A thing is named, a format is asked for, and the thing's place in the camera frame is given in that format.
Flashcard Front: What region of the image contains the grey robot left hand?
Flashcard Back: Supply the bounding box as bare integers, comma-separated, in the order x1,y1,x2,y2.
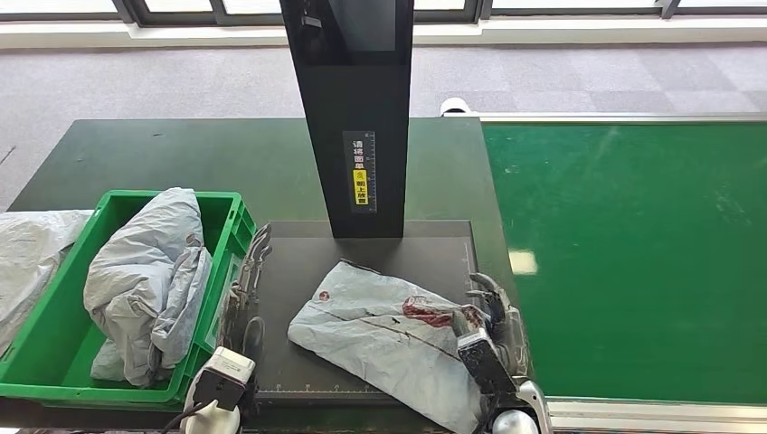
230,223,274,363

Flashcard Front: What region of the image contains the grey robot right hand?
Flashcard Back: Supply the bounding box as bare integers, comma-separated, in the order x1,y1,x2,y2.
450,272,532,380

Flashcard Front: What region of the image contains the grey plastic parcel red print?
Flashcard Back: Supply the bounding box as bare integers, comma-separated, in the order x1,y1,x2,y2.
287,259,488,434
82,187,208,361
90,245,214,388

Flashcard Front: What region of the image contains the black inbound scanner machine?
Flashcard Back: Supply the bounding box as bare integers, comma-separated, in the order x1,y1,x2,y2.
248,0,489,407

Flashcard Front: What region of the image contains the green conveyor belt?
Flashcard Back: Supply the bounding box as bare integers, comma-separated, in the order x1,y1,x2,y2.
482,121,767,405

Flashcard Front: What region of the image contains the black yellow label sticker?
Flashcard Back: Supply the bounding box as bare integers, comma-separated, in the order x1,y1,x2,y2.
342,130,379,214

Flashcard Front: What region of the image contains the dark green table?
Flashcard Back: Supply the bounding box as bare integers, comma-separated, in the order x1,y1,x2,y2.
8,118,544,432

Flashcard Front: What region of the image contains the green plastic crate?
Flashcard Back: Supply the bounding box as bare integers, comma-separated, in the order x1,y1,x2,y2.
0,190,259,413

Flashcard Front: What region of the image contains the crumpled grey plastic bag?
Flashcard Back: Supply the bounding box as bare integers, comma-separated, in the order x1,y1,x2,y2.
0,209,95,355

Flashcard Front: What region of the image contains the white window sill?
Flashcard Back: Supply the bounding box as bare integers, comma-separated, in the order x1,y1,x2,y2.
0,14,767,51

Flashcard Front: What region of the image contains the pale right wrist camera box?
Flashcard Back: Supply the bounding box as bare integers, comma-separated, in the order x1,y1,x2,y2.
456,327,517,397

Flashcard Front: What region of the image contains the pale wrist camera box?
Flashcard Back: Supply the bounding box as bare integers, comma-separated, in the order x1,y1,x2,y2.
456,327,517,397
191,345,258,412

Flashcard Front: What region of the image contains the black camera cable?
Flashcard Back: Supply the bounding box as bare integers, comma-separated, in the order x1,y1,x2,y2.
158,401,206,434
478,392,503,434

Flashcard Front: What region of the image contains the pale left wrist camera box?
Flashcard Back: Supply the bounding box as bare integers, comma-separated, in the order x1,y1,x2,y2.
191,345,258,412

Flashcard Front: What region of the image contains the dark window frame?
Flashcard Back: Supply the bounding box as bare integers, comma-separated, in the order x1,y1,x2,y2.
0,0,767,28

